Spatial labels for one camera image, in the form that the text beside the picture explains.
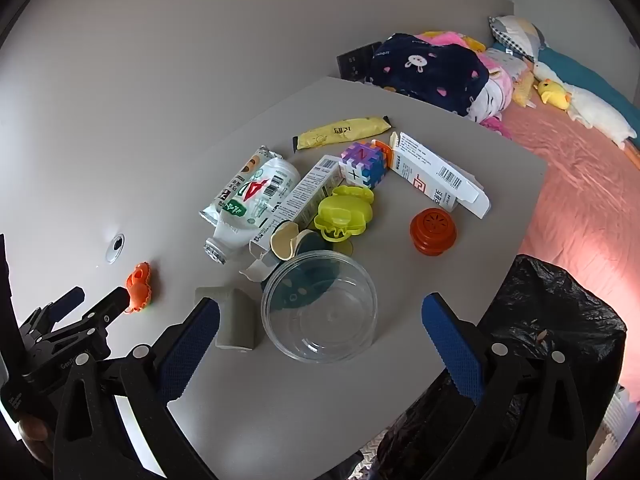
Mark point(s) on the white and pink clothing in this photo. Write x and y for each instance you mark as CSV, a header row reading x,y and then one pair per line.
x,y
492,92

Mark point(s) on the black trash bag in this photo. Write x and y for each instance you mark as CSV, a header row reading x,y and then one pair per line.
x,y
545,305

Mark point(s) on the small orange plastic toy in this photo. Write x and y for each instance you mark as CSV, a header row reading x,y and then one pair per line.
x,y
139,287

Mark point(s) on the plaid pillow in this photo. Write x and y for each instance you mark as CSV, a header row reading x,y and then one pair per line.
x,y
520,35

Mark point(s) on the person's left hand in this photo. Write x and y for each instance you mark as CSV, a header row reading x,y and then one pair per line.
x,y
35,430

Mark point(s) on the black wall socket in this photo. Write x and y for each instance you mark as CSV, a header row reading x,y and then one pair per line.
x,y
352,62

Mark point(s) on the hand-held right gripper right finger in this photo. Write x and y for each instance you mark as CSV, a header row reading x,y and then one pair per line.
x,y
452,345

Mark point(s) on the teal and cream paper cup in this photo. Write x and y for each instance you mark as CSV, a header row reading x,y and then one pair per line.
x,y
285,242

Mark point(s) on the yellow duck plush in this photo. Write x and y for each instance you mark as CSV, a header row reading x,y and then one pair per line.
x,y
552,94

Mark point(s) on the bed with pink sheet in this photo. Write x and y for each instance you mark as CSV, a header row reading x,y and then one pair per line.
x,y
580,185

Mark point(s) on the white foam floor mat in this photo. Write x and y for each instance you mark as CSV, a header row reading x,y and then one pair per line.
x,y
617,412

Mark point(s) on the colourful foam puzzle cube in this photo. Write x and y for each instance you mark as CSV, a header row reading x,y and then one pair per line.
x,y
362,162

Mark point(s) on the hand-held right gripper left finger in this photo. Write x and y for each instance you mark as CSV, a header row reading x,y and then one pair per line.
x,y
192,345

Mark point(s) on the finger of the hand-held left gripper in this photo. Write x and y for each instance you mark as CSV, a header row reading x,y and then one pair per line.
x,y
70,299
112,302

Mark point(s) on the teal pillow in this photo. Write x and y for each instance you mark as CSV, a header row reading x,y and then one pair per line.
x,y
575,70

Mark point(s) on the yellow-green elephant plastic toy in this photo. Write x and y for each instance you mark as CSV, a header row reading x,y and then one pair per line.
x,y
345,210

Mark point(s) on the clear plastic bowl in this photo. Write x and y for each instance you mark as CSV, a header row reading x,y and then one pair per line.
x,y
320,315

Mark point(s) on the magenta cloth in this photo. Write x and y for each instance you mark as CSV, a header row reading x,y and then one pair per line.
x,y
497,127

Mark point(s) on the grey block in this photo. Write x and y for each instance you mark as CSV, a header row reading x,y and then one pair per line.
x,y
235,320

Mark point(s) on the white goose plush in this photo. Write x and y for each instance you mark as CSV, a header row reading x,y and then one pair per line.
x,y
595,107

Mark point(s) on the small yellow plush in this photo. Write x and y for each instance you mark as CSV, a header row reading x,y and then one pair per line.
x,y
522,91

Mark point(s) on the yellow snack packet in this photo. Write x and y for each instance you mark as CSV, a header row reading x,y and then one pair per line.
x,y
340,132

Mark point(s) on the white carton with red print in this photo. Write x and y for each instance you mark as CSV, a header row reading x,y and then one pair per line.
x,y
430,172

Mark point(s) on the navy bunny print blanket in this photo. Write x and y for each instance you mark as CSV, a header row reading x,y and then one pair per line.
x,y
425,67

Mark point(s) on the long white cardboard box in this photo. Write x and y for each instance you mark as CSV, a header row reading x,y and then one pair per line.
x,y
310,185

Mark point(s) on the pink plush blanket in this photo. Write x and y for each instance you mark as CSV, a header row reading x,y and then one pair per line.
x,y
445,39

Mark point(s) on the orange-red round plastic cap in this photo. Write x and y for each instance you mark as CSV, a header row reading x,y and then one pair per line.
x,y
432,230

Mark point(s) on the pale green snack wrapper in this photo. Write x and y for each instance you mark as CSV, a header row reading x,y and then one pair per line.
x,y
242,170

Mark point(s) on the white plastic bottle green label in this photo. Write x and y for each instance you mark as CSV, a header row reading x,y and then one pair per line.
x,y
270,187

